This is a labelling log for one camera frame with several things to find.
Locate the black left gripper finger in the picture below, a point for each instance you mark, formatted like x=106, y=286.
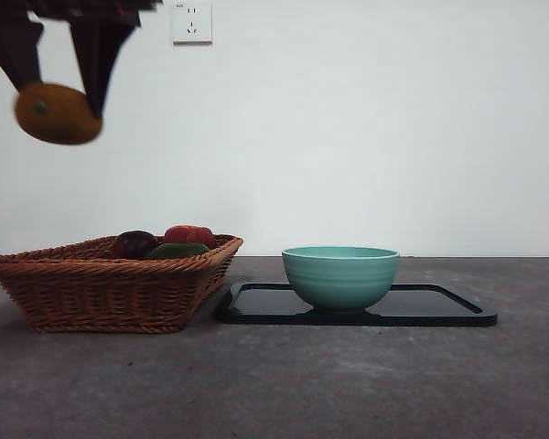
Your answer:
x=98, y=59
x=16, y=50

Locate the brown yellow kiwi fruit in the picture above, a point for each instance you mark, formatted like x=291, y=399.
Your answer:
x=57, y=114

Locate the teal ceramic bowl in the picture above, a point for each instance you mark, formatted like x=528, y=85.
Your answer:
x=341, y=283

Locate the dark red plum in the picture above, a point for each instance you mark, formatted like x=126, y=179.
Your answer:
x=133, y=244

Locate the green avocado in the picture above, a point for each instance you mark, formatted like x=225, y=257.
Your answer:
x=178, y=252

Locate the brown wicker basket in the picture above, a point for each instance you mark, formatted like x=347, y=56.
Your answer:
x=110, y=292

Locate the black rectangular tray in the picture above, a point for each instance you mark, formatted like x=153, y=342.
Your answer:
x=416, y=306

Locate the white wall socket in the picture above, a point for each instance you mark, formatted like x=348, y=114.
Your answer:
x=192, y=23

